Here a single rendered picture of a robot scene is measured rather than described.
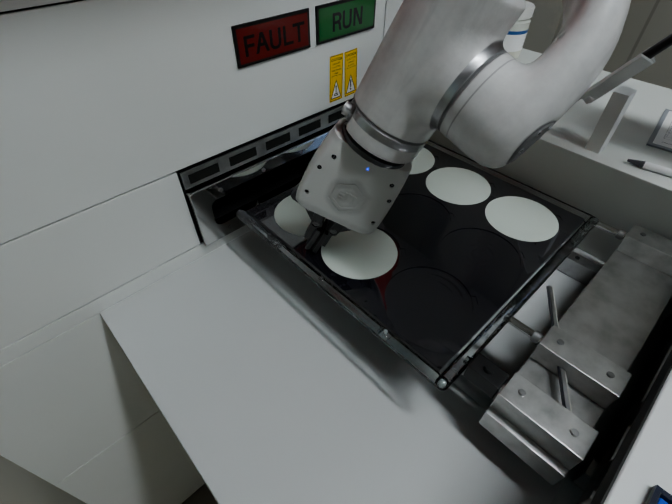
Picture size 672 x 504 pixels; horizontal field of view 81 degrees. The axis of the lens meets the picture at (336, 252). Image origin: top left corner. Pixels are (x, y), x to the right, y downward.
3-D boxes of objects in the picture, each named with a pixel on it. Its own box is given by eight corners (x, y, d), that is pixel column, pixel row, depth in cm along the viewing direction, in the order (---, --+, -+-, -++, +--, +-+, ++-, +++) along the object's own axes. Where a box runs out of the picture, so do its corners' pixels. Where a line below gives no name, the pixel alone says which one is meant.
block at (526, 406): (489, 406, 39) (498, 392, 37) (507, 384, 41) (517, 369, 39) (569, 471, 35) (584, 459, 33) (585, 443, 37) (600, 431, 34)
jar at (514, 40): (478, 54, 84) (491, 3, 78) (496, 46, 88) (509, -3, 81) (508, 63, 81) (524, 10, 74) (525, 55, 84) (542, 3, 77)
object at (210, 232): (200, 240, 60) (184, 190, 54) (390, 141, 82) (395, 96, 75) (206, 246, 59) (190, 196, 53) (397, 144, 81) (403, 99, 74)
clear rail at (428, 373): (234, 217, 58) (233, 210, 57) (243, 213, 59) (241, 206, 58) (442, 396, 39) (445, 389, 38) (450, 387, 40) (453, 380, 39)
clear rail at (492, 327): (430, 386, 40) (433, 379, 39) (588, 220, 58) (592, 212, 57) (442, 396, 39) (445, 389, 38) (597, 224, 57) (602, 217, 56)
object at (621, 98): (557, 140, 59) (600, 44, 50) (569, 131, 61) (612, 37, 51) (599, 156, 56) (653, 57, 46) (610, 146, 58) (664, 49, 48)
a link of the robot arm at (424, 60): (449, 141, 40) (385, 84, 42) (553, 9, 31) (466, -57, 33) (408, 158, 34) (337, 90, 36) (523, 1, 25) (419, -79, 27)
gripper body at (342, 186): (330, 126, 36) (288, 209, 43) (425, 176, 38) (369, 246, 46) (341, 92, 41) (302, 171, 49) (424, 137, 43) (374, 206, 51)
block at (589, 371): (529, 356, 43) (539, 342, 41) (544, 338, 45) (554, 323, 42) (605, 410, 39) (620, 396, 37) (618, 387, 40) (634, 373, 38)
